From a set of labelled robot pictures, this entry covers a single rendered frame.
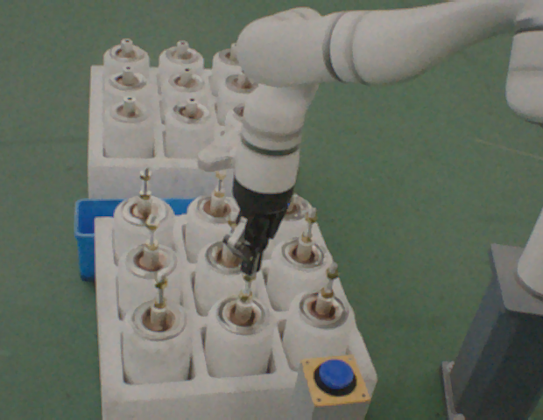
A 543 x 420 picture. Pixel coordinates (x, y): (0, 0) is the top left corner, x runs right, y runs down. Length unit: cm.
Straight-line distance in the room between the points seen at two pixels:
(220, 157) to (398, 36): 30
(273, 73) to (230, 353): 44
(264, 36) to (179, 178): 73
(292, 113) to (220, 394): 43
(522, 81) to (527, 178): 140
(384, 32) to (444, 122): 145
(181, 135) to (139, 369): 54
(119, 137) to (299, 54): 74
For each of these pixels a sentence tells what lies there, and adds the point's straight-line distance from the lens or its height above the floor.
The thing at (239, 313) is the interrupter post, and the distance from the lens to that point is 105.
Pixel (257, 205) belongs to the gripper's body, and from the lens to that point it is 89.
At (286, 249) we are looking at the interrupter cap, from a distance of 118.
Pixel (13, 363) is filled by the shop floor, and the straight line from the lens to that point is 134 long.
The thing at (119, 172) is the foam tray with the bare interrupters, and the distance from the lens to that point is 145.
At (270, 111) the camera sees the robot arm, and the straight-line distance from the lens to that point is 83.
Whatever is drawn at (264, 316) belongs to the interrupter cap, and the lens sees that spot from 107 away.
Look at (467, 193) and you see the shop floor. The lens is 187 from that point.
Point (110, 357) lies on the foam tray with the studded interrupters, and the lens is 110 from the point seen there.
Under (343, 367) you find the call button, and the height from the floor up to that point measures 33.
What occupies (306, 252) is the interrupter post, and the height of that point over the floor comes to 27.
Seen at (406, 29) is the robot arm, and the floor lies 76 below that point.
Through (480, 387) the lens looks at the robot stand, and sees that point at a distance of 128.
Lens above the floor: 102
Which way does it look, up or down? 38 degrees down
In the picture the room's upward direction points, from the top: 9 degrees clockwise
